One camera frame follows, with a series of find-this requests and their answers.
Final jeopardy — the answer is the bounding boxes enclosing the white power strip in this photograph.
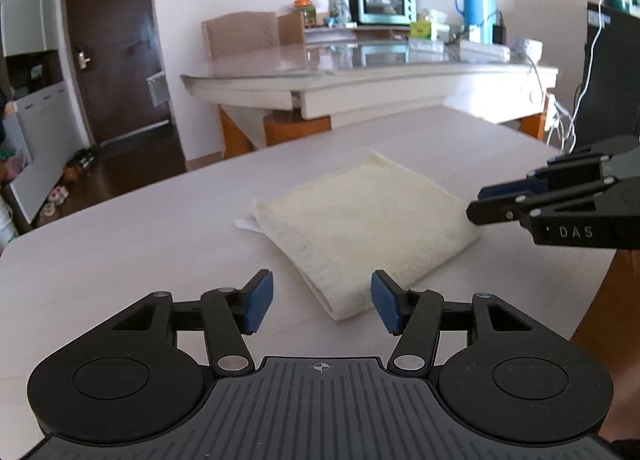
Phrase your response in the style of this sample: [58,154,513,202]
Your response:
[458,39,512,62]

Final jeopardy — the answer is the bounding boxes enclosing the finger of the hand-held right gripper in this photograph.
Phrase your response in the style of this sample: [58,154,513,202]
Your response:
[466,175,620,227]
[526,135,640,191]

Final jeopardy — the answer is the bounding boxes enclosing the wooden shelf riser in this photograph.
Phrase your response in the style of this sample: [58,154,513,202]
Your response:
[303,23,416,43]

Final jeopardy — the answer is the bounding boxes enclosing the dark brown door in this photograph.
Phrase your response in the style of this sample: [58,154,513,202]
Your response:
[61,0,187,175]

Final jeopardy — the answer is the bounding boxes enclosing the white dotted mug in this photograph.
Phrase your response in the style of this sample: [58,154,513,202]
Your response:
[509,38,544,58]

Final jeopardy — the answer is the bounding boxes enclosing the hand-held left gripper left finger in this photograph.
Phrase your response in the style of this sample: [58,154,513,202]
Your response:
[75,269,275,377]

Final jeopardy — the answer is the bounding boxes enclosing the teal toaster oven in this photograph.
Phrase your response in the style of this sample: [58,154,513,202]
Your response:
[337,0,417,27]

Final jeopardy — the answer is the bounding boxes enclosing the white tissue box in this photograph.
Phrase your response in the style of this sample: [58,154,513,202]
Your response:
[417,8,451,38]

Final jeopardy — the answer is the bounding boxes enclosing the white glass-topped dining table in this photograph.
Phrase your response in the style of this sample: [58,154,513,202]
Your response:
[180,36,560,161]

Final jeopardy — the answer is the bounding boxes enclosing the cream terry towel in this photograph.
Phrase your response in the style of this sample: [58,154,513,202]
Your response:
[235,150,484,322]

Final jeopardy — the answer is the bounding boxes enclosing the snack packets beside oven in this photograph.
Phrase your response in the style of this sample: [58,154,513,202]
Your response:
[327,0,351,28]

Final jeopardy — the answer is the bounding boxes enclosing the dark shoes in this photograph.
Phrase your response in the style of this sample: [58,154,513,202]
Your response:
[74,147,101,171]

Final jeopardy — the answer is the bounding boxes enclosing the white plastic bucket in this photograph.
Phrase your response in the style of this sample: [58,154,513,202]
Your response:
[0,199,19,249]

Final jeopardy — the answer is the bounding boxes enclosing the white cables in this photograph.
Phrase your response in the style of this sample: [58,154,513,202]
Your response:
[529,58,577,153]

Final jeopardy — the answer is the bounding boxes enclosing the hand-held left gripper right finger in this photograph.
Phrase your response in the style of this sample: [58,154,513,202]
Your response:
[370,269,567,379]

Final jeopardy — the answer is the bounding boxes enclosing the glass jar with orange lid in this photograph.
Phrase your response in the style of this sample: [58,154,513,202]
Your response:
[293,0,317,26]

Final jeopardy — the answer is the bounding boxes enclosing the brown wooden box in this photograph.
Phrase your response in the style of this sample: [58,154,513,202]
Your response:
[277,13,306,47]

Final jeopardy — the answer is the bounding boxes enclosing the grey white entry cabinet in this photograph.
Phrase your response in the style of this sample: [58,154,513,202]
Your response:
[0,0,69,233]

